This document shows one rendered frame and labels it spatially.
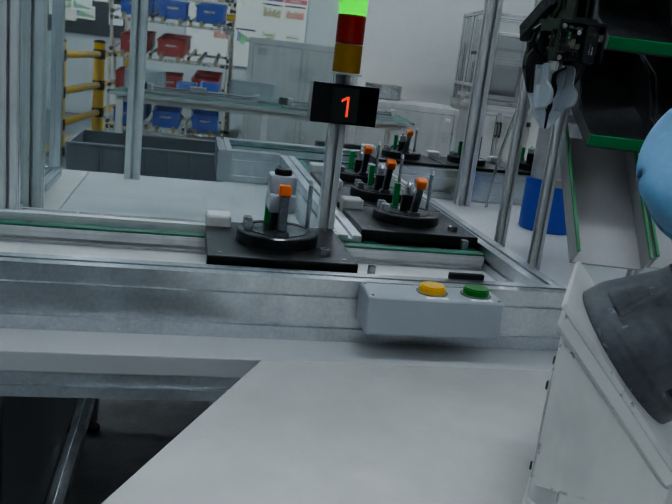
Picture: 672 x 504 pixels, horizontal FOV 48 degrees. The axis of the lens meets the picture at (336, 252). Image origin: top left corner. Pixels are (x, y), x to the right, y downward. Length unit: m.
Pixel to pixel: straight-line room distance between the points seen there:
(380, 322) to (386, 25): 10.87
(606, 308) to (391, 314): 0.42
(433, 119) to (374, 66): 3.27
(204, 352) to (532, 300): 0.53
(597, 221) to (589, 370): 0.72
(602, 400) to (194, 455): 0.42
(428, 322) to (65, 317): 0.53
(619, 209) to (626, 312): 0.70
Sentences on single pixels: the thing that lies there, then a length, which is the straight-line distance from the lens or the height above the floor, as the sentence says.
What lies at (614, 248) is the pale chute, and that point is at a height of 1.02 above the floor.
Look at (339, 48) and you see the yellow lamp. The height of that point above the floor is 1.30.
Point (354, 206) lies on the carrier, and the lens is 1.66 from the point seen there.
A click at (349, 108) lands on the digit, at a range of 1.38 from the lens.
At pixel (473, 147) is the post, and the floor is 1.05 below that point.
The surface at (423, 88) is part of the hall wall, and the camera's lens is 11.98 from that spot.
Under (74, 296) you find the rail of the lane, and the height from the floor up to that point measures 0.91.
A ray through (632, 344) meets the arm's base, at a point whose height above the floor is 1.06.
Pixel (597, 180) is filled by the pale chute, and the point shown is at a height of 1.12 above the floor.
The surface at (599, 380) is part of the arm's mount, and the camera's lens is 0.75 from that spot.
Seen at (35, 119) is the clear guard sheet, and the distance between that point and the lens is 1.44.
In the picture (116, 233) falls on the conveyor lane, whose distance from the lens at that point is 1.39.
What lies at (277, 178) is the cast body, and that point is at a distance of 1.26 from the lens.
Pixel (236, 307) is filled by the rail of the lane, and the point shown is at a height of 0.91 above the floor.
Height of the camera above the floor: 1.29
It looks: 14 degrees down
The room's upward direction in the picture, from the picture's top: 7 degrees clockwise
